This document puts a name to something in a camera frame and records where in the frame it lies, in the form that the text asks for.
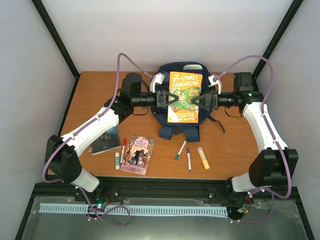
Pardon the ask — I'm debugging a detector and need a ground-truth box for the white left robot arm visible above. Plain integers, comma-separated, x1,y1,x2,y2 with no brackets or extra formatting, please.
42,72,179,202

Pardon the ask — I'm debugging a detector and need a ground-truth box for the red marker pen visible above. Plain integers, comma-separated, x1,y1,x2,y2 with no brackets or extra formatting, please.
120,138,127,165

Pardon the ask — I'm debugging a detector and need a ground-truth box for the black corner frame post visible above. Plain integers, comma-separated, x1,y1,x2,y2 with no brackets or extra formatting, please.
30,0,81,78
251,0,305,78

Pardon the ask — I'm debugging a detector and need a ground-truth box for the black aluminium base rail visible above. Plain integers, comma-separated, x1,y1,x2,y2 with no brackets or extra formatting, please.
29,174,301,206

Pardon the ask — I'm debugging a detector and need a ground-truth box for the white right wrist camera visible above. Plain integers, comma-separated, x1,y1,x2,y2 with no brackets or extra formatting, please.
208,74,222,95

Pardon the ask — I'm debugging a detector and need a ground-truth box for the white glue stick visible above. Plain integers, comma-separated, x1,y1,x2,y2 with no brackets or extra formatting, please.
115,152,121,170

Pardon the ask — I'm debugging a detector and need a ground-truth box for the pink illustrated paperback book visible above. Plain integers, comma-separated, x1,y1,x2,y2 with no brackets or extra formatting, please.
120,134,156,176

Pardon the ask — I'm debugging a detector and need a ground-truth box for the navy blue student backpack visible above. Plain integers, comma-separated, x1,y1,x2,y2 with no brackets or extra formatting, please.
149,61,226,143

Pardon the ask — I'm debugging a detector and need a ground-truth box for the black right corner frame post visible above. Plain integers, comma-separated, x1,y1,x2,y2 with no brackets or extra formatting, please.
251,0,305,78

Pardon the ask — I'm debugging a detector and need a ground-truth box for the purple marker pen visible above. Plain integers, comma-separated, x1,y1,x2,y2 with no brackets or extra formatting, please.
186,147,192,172

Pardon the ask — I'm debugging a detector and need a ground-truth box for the dark teal Bronte book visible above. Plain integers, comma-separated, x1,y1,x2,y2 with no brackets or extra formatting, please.
89,126,122,155

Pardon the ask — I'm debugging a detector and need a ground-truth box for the orange 39-Storey Treehouse book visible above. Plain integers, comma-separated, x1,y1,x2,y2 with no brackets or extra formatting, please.
167,71,203,124

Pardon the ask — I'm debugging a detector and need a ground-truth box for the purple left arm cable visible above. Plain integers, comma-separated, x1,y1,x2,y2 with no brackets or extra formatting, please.
41,52,155,227

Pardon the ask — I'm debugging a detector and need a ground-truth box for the yellow highlighter pen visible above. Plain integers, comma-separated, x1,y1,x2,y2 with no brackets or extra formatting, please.
197,146,210,170

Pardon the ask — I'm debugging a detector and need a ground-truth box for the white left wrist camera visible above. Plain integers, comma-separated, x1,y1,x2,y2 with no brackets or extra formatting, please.
149,72,165,93

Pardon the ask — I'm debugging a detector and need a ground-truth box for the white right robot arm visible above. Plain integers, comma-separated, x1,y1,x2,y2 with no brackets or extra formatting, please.
192,72,299,199

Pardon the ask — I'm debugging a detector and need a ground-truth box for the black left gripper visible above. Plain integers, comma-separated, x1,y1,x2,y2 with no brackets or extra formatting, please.
132,90,179,108

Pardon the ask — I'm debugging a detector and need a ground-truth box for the light blue slotted cable duct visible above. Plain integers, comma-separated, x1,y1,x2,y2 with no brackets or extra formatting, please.
38,203,228,218

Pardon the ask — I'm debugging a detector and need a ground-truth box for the green capped marker pen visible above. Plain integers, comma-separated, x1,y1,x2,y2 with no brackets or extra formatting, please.
174,140,187,160

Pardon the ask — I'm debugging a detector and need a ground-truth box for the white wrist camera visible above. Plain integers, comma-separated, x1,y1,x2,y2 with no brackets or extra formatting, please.
149,72,165,93
208,74,222,95

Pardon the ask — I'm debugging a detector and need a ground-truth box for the black left corner frame post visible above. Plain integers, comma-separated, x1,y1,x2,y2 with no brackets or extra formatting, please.
30,0,81,78

